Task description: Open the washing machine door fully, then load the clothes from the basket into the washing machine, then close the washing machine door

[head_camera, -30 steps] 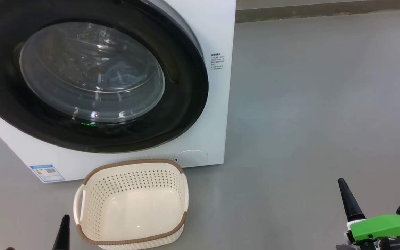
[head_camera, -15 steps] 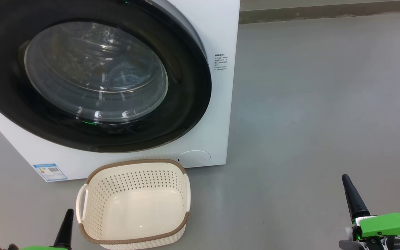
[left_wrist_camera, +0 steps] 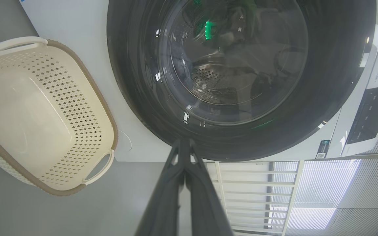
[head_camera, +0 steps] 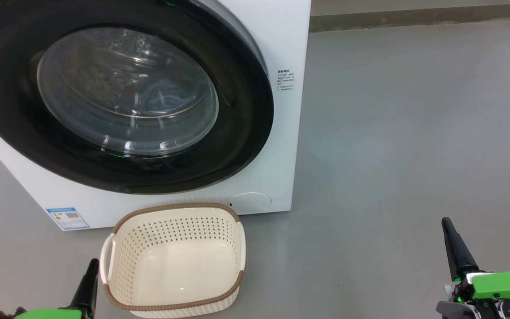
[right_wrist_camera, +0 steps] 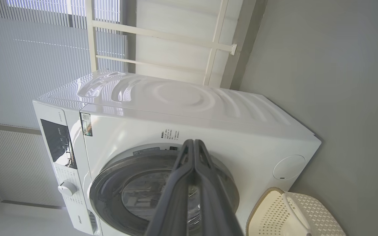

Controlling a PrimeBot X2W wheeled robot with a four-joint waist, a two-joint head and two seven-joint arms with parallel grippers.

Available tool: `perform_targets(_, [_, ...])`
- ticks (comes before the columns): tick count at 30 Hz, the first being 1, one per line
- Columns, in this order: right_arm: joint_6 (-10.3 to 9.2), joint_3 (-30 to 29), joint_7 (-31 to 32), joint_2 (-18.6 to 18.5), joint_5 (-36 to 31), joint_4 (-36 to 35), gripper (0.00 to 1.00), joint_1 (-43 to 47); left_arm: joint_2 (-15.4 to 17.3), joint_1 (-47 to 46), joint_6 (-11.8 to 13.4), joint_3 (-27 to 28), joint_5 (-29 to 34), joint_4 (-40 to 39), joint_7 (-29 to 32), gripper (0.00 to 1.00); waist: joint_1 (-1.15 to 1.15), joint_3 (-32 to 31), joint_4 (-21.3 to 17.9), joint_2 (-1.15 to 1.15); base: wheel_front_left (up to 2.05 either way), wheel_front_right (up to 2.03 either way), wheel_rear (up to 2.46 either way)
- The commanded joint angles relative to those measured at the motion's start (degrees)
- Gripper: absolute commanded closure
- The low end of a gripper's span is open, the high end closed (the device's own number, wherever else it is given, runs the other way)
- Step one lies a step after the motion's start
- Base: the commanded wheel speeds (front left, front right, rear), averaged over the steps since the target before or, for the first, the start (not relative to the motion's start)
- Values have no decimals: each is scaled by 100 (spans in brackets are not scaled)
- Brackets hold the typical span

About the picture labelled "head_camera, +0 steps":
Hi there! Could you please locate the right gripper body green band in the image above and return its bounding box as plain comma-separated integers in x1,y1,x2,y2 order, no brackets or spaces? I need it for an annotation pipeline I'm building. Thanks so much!
436,271,510,319

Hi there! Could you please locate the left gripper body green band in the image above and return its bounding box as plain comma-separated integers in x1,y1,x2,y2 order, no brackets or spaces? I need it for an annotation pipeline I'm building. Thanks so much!
0,307,84,319

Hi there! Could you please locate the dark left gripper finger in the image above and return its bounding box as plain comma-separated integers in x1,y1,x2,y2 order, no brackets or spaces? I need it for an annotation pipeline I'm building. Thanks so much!
70,259,100,317

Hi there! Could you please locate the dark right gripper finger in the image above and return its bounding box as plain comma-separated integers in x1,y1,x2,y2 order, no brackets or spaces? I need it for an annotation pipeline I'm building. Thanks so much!
441,217,479,280

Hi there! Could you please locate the blue cartoon print garment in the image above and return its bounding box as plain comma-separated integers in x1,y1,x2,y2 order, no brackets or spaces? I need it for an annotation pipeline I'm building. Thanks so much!
140,80,202,111

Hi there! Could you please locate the black round glass washer door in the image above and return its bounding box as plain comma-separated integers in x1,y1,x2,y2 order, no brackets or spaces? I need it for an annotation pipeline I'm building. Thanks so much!
0,0,274,195

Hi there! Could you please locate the cream perforated laundry basket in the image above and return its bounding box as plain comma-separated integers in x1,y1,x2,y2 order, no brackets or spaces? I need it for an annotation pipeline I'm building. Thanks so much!
100,203,247,319

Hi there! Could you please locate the white front-load washing machine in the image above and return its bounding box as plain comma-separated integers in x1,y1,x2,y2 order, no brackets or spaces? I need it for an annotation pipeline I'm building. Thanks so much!
0,0,312,232

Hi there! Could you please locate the blue energy label sticker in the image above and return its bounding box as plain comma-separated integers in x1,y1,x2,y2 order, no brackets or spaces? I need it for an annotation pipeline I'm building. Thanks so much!
46,207,90,231

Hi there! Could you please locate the round white filter cover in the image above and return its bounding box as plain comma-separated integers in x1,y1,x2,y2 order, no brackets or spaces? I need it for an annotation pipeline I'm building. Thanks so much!
230,192,272,214

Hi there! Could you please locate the black text warning sticker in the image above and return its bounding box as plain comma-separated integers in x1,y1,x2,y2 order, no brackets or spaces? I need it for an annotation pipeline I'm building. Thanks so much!
276,69,295,91

